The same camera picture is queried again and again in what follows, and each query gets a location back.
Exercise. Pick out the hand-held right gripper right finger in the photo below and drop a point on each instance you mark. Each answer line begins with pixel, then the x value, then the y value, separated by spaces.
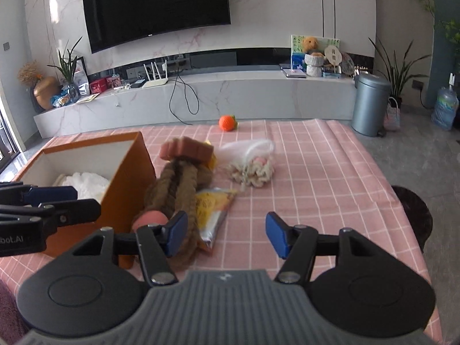
pixel 276 235

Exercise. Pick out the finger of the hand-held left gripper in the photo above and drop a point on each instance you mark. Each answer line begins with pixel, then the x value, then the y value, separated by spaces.
pixel 54 194
pixel 72 212

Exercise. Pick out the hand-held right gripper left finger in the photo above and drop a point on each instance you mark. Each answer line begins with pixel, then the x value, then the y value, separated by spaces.
pixel 176 233

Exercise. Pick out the pink plush ball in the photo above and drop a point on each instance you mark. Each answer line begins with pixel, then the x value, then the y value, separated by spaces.
pixel 149 220

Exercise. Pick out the yellow snack packet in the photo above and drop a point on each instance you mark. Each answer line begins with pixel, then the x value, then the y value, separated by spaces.
pixel 212 208

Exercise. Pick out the orange cardboard box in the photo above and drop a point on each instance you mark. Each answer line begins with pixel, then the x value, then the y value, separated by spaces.
pixel 129 179

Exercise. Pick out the clear bag of snacks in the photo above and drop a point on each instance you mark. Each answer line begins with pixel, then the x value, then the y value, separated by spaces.
pixel 251 165

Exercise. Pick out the pink brown eraser block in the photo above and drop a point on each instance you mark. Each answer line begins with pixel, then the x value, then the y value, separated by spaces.
pixel 185 149

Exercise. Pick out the orange knitted ball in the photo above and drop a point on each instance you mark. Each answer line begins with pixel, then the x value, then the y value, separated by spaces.
pixel 228 123

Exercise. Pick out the white soft cloth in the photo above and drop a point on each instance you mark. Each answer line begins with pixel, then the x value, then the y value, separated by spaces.
pixel 84 185

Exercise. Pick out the small yellow soft item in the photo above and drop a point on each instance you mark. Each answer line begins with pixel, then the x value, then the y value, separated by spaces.
pixel 212 158

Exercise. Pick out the pink checked tablecloth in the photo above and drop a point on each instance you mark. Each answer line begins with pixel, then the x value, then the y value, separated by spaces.
pixel 316 187

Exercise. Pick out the dark purple cloth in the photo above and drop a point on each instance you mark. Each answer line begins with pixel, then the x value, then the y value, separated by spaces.
pixel 10 312

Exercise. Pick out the blue snack bag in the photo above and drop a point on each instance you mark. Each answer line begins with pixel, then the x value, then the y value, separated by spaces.
pixel 61 97

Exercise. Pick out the golden vase with dried flowers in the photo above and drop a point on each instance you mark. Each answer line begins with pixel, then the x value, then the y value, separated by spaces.
pixel 45 91

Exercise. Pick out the silver foil bag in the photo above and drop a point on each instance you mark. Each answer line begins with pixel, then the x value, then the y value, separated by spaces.
pixel 82 82

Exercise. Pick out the red gift box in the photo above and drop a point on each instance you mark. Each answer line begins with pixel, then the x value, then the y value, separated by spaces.
pixel 97 86

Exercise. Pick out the pink patterned box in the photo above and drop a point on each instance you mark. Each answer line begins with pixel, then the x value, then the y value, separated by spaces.
pixel 114 81

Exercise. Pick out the green plant in glass vase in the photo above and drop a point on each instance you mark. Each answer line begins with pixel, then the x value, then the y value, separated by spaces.
pixel 68 66

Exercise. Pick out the dark round stool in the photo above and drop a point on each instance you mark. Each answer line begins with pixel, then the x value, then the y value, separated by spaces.
pixel 413 215

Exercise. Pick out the white marble television console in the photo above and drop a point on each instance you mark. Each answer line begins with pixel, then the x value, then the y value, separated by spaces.
pixel 251 97

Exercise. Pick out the white router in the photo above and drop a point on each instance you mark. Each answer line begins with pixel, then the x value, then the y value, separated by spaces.
pixel 155 82

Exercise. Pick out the grey pedal trash can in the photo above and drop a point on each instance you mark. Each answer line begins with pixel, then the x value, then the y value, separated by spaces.
pixel 370 104

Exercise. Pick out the stack of flat notebooks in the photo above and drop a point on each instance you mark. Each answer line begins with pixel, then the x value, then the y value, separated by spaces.
pixel 293 72

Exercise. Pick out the woven pastel handbag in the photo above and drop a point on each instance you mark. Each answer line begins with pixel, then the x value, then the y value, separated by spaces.
pixel 392 116

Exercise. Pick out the green blue painting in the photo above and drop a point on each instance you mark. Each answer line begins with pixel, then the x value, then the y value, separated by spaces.
pixel 296 54

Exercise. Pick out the round paper fan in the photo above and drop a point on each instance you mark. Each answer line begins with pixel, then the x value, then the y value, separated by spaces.
pixel 332 55

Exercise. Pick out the brown plush bear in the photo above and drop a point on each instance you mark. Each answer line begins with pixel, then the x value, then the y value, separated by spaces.
pixel 310 44

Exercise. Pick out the tall potted plant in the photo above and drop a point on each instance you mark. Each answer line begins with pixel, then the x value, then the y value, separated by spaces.
pixel 399 75

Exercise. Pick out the blue water bottle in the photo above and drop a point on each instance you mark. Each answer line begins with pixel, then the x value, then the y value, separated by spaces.
pixel 445 109

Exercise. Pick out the black curved television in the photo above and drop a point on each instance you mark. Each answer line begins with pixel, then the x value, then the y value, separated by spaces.
pixel 154 7

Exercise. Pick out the white plug adapter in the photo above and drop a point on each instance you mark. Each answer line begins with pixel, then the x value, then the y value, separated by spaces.
pixel 452 79

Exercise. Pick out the hanging green vine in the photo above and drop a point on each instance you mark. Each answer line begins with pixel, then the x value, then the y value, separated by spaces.
pixel 427 3

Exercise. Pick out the wall light switch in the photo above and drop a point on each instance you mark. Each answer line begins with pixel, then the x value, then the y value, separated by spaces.
pixel 5 45

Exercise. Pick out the wall power socket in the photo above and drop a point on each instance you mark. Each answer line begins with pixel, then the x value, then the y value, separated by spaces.
pixel 417 84

